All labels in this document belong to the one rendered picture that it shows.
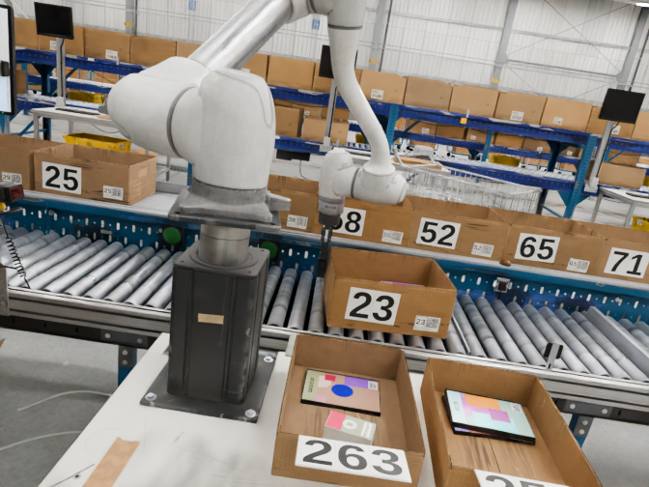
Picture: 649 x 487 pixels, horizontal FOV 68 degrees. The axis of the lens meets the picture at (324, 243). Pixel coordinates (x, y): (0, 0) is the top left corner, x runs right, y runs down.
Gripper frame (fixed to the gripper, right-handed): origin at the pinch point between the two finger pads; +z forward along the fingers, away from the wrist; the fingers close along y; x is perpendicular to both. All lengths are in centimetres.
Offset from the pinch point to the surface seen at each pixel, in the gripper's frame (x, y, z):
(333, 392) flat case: 7, 60, 9
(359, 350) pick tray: 13, 49, 3
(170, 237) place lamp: -62, -21, 5
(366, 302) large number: 15.5, 22.3, 0.9
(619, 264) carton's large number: 119, -29, -10
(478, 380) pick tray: 44, 51, 5
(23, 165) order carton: -125, -29, -13
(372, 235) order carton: 18.5, -29.0, -6.3
